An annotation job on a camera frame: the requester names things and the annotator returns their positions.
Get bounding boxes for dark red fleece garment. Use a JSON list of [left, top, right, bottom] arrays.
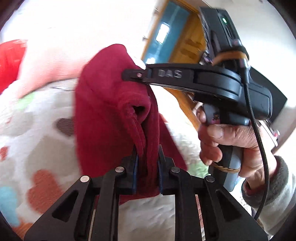
[[74, 44, 186, 199]]

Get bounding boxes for grey white sleeve forearm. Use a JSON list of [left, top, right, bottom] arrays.
[[241, 155, 296, 236]]

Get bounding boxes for person's right hand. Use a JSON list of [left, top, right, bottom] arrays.
[[197, 107, 265, 189]]

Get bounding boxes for wooden door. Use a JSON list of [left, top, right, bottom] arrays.
[[166, 13, 206, 130]]

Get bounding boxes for patchwork heart quilt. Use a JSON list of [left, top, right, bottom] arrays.
[[0, 58, 243, 241]]

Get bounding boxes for teal glass door panel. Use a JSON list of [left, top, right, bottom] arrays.
[[144, 1, 191, 64]]

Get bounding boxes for red snowflake duvet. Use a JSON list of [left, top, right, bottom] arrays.
[[0, 40, 27, 93]]

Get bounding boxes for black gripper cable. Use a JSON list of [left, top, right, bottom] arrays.
[[240, 58, 271, 220]]

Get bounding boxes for black camera box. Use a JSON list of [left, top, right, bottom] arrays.
[[200, 7, 249, 69]]

